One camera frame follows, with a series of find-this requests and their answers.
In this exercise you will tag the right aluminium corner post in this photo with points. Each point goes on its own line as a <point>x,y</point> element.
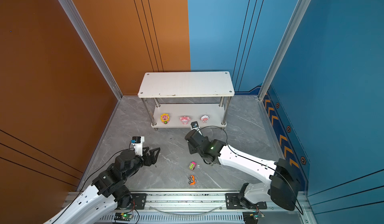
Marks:
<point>293,24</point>

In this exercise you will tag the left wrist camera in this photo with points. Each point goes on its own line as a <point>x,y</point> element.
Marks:
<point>137,143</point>

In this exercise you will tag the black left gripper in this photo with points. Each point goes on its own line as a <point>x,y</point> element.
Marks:
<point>149,162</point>

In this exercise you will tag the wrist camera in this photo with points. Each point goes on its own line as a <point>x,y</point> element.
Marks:
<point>137,143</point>
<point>195,126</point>

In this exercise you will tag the aluminium corner post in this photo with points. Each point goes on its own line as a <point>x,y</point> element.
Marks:
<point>87,39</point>
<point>293,24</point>

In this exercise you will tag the pink round head doll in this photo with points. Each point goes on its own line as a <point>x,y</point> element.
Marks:
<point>204,119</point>

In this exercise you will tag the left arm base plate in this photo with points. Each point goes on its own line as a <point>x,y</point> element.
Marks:
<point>135,201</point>

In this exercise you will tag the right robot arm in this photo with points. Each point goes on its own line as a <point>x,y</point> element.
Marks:
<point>278,180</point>

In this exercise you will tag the left aluminium corner post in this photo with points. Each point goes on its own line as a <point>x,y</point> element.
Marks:
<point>87,39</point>

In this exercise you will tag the pink green toy car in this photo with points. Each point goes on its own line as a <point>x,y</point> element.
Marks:
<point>192,166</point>

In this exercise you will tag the pink sheep toy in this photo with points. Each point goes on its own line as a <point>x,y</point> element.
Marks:
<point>185,120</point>

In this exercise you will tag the right green circuit board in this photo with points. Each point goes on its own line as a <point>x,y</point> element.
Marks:
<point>252,217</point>

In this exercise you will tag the orange toy race car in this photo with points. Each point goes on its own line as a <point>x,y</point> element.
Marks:
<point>192,180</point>

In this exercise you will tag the yellow flower doll toy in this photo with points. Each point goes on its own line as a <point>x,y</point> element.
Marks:
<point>165,118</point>

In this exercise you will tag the white two-tier shelf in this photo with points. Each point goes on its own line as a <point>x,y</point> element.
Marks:
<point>211,84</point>

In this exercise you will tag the green circuit board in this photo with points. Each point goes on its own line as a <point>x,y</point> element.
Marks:
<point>252,217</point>
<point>125,217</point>

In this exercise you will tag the left green circuit board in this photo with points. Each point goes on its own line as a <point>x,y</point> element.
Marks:
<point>125,217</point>

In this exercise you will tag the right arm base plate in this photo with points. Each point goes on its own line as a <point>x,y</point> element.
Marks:
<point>234,201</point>

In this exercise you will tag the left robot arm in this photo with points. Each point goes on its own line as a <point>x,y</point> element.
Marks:
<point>107,191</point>

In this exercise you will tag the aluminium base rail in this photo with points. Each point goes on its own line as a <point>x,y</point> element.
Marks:
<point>205,207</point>

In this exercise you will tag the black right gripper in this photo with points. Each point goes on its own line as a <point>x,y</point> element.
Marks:
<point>191,151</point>

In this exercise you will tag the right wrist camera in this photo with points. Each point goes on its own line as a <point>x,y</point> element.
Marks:
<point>195,126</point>

